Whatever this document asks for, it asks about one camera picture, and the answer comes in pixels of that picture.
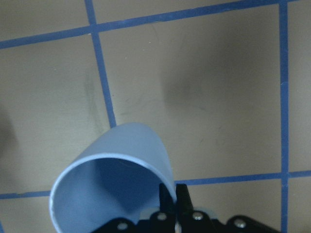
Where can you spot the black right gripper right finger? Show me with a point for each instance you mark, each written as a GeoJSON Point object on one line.
{"type": "Point", "coordinates": [184, 204]}

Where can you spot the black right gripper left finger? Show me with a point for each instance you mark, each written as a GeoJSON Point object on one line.
{"type": "Point", "coordinates": [167, 205]}

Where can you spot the blue cup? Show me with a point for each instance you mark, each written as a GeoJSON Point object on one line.
{"type": "Point", "coordinates": [118, 175]}

